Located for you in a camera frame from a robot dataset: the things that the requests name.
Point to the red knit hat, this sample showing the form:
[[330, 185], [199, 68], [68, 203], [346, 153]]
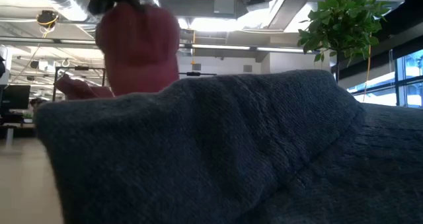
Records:
[[138, 49]]

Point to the grey knit hat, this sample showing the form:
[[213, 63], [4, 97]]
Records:
[[211, 148]]

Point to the long ceiling light tube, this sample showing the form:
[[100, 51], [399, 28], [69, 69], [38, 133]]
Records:
[[185, 45]]

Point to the person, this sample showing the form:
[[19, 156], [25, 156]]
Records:
[[35, 103]]

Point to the black computer monitor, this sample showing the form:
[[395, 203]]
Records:
[[15, 96]]

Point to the small potted plant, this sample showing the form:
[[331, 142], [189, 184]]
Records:
[[27, 117]]

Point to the green leafy plant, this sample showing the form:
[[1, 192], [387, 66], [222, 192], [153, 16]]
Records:
[[342, 22]]

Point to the silver ceiling air duct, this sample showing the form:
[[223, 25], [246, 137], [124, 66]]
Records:
[[62, 2]]

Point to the tall black metal frame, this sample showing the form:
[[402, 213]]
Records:
[[79, 68]]

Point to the low black metal frame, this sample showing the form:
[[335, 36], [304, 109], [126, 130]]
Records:
[[196, 74]]

